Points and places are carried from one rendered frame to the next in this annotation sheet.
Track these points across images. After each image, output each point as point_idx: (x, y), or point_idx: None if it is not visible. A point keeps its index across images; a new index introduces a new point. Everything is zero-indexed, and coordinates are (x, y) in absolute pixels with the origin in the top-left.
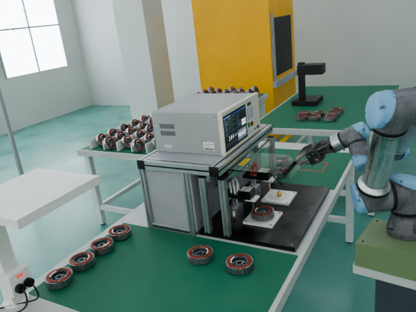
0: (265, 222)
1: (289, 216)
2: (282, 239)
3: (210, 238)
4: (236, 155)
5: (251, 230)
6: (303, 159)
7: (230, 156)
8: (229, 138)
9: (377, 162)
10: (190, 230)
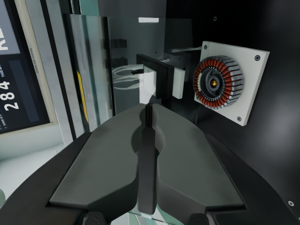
0: (229, 107)
1: (290, 68)
2: (269, 175)
3: None
4: (62, 103)
5: (212, 124)
6: (160, 132)
7: (60, 130)
8: (12, 105)
9: None
10: None
